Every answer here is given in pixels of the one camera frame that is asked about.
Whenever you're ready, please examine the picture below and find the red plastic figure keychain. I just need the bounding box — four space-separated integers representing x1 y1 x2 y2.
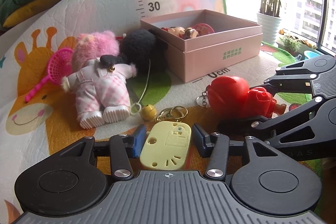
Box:
205 76 284 120

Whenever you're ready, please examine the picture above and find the pink haired plush doll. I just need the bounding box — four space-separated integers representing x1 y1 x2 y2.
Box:
61 31 137 129

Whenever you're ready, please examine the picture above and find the yellow plastic keychain toy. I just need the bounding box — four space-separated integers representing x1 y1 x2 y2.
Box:
139 106 191 170

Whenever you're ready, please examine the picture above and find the round pink toy disc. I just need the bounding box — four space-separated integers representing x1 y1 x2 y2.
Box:
193 23 215 36

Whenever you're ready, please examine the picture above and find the pink toy net scoop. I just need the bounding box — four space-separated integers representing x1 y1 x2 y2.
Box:
25 48 74 103

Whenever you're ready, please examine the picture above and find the small green potted plant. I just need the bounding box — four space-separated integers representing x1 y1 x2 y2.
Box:
280 35 302 56

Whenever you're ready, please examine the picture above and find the pink cardboard box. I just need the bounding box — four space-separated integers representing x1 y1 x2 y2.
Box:
141 10 263 83

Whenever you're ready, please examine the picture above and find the colourful children play mat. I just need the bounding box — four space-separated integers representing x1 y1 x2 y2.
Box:
0 0 336 224

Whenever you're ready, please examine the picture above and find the brown haired figurine in box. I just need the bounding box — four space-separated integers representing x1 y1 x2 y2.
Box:
167 27 199 40

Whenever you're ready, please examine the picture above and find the red dress girl figurine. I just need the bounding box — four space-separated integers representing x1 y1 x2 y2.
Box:
161 27 174 32

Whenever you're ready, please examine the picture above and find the black plush toy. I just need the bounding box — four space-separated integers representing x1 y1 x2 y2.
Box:
120 28 167 74

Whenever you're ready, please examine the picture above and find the yellow bell on cord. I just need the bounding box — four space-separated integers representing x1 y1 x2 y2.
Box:
130 60 157 121

